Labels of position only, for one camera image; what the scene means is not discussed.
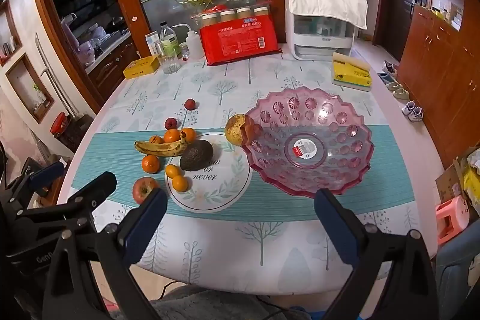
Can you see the red lidded floor jar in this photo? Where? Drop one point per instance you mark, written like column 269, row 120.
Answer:
column 62, row 125

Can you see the red apple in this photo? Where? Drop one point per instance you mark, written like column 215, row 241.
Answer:
column 142, row 188

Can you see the brown cardboard box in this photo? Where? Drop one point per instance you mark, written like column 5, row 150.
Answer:
column 446, row 181

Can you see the dark green avocado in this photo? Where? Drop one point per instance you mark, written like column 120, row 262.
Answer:
column 197, row 155

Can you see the yellow sponge pack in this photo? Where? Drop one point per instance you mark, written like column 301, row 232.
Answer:
column 350, row 74

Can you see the kitchen counter cabinet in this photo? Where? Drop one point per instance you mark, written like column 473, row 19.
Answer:
column 112, row 61

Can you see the red plastic bag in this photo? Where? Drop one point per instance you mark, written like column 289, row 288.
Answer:
column 215, row 9

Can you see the small wooden wall niche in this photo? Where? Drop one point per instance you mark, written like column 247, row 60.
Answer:
column 9, row 35

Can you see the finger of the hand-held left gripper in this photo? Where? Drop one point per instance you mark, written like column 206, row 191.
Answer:
column 95, row 188
column 47, row 173

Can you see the grey fuzzy clothing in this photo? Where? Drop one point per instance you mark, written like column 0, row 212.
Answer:
column 210, row 305

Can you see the pink plastic fruit bowl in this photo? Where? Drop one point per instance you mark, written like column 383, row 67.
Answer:
column 337, row 155

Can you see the ripe yellow banana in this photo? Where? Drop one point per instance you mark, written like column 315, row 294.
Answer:
column 157, row 149

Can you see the clear drinking glass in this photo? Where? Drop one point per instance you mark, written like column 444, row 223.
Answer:
column 168, row 64

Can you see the blue slipper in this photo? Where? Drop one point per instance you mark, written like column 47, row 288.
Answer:
column 384, row 77

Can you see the small orange tangerine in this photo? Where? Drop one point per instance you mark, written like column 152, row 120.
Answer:
column 189, row 133
column 150, row 163
column 180, row 183
column 172, row 135
column 155, row 138
column 172, row 170

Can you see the yellow brown speckled pear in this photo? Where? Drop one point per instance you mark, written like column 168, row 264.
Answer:
column 235, row 130

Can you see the blue grey chair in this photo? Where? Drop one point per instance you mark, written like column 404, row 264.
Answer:
column 459, row 256

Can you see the yellow cardboard box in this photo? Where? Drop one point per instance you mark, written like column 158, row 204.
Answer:
column 140, row 67

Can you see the white countertop appliance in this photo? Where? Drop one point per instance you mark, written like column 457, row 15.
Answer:
column 318, row 39

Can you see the red paper cup package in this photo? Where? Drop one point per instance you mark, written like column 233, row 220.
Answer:
column 236, row 39

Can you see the brown wooden cabinet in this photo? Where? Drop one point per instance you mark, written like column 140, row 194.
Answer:
column 442, row 61

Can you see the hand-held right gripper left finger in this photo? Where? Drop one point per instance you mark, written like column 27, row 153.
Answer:
column 146, row 226

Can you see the small orange persimmon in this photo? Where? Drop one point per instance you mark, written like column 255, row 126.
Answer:
column 250, row 132

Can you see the dark sneaker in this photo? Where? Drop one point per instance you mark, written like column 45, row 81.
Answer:
column 390, row 68

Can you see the white squeeze bottle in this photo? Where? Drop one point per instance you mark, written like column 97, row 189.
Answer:
column 194, row 48

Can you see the round white placemat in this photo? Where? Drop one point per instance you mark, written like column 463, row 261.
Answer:
column 213, row 192

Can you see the pink plastic stool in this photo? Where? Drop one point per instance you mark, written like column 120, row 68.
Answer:
column 450, row 217

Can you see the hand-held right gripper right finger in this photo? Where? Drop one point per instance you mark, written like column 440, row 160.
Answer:
column 337, row 230

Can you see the large wooden wall niche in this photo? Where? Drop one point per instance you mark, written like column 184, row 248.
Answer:
column 30, row 87

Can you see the beige slipper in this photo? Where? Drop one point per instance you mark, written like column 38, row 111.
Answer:
column 401, row 94
column 393, row 85

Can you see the small red lychee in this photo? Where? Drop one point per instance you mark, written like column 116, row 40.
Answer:
column 170, row 123
column 190, row 104

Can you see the clear bottle green label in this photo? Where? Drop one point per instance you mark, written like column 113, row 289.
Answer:
column 170, row 42

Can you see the white carton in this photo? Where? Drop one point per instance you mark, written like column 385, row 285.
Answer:
column 152, row 42

